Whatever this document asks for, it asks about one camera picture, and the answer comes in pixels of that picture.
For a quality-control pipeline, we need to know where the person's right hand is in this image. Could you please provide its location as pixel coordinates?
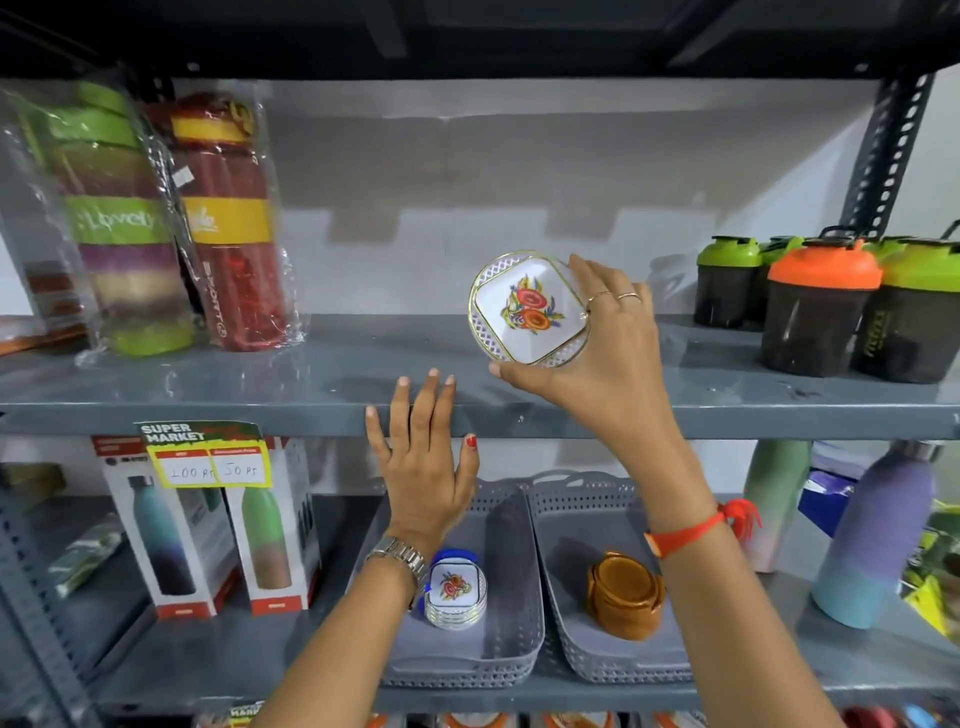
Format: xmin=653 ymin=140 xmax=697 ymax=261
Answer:
xmin=487 ymin=253 xmax=714 ymax=505

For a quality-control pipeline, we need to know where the person's left hand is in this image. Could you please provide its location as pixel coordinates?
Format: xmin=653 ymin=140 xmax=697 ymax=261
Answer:
xmin=365 ymin=367 xmax=481 ymax=560

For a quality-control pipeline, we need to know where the white floral coaster set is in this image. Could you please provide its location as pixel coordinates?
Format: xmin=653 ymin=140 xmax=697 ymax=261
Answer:
xmin=468 ymin=251 xmax=594 ymax=371

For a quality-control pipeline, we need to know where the person's right forearm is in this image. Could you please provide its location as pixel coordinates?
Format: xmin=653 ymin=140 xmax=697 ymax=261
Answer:
xmin=633 ymin=487 xmax=847 ymax=728

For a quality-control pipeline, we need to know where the person's left forearm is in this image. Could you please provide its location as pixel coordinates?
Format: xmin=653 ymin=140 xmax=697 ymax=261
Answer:
xmin=251 ymin=551 xmax=445 ymax=728

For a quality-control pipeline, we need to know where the grey metal shelf rack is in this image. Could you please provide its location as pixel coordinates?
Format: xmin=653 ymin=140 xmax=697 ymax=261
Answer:
xmin=0 ymin=0 xmax=960 ymax=728

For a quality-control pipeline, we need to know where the silver wristwatch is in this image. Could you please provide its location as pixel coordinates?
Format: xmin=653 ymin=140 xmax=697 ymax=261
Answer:
xmin=364 ymin=534 xmax=429 ymax=603

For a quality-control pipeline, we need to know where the floral coaster stack blue holder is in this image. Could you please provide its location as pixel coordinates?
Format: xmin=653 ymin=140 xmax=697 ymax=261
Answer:
xmin=423 ymin=548 xmax=489 ymax=632

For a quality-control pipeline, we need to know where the grey plastic basket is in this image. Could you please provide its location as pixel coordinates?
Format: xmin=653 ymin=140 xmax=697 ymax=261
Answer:
xmin=351 ymin=480 xmax=546 ymax=690
xmin=523 ymin=470 xmax=696 ymax=685

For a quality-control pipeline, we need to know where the green bottle picture box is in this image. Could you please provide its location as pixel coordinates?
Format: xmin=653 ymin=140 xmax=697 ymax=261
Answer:
xmin=223 ymin=437 xmax=323 ymax=617

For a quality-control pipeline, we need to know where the yellow green price label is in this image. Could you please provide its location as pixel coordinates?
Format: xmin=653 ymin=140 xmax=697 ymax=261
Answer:
xmin=134 ymin=420 xmax=273 ymax=491

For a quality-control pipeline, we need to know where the brown coaster set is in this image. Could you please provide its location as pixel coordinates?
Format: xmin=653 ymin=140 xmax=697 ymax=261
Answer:
xmin=586 ymin=551 xmax=667 ymax=643

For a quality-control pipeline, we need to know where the green lid shaker bottle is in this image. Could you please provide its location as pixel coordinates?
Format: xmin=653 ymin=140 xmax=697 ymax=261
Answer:
xmin=693 ymin=235 xmax=763 ymax=330
xmin=750 ymin=235 xmax=805 ymax=325
xmin=853 ymin=236 xmax=960 ymax=386

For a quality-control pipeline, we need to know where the blue bottle picture box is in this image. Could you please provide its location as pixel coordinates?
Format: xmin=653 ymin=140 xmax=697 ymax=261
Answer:
xmin=90 ymin=435 xmax=243 ymax=621

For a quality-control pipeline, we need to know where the red yellow bottle in wrap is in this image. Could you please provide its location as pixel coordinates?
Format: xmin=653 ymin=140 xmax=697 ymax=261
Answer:
xmin=145 ymin=90 xmax=303 ymax=354

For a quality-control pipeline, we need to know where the green pink gradient bottle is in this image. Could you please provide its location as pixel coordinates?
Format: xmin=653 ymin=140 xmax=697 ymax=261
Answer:
xmin=741 ymin=439 xmax=813 ymax=576

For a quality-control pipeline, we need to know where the orange lid shaker bottle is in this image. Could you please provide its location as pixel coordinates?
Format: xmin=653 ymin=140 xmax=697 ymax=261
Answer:
xmin=760 ymin=227 xmax=885 ymax=378

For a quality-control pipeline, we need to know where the green patterned packet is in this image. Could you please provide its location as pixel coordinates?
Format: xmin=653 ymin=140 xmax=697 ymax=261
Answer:
xmin=47 ymin=513 xmax=126 ymax=599

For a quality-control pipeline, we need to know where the blue packet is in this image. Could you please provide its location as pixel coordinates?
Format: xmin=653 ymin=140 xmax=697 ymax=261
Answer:
xmin=797 ymin=441 xmax=873 ymax=538

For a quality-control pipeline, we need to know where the green striped bottle in wrap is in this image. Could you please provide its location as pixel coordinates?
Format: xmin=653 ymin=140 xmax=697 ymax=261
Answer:
xmin=0 ymin=79 xmax=198 ymax=360

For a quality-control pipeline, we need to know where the brown orange box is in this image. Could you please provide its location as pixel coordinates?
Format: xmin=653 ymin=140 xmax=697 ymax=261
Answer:
xmin=0 ymin=255 xmax=90 ymax=357

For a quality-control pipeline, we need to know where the purple blue gradient bottle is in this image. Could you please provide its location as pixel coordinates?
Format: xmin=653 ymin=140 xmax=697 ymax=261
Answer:
xmin=810 ymin=440 xmax=944 ymax=630

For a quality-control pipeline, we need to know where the green yellow packet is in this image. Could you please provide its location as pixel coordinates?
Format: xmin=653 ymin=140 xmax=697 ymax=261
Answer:
xmin=902 ymin=508 xmax=960 ymax=640

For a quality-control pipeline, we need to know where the orange thread bracelet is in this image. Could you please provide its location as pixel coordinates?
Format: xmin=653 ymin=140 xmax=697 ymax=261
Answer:
xmin=644 ymin=498 xmax=763 ymax=561

